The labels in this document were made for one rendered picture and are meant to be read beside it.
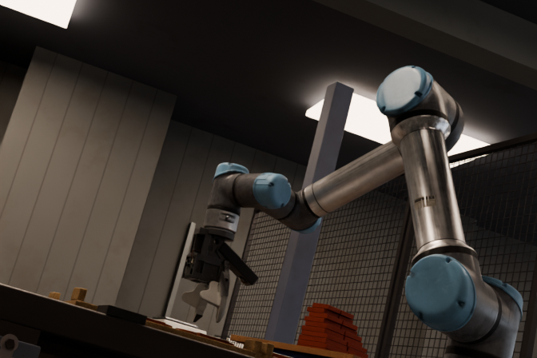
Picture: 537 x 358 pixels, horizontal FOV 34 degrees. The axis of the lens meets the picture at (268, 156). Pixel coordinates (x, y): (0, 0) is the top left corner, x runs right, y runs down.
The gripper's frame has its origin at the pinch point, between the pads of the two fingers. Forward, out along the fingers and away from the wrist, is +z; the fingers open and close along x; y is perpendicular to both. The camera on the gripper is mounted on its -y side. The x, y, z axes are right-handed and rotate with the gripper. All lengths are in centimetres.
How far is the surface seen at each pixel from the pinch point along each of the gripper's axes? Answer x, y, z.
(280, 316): -175, -95, -23
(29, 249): -466, -23, -55
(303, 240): -175, -99, -58
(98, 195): -463, -61, -106
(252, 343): 6.5, -8.2, 2.3
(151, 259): -521, -127, -78
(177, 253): -519, -147, -87
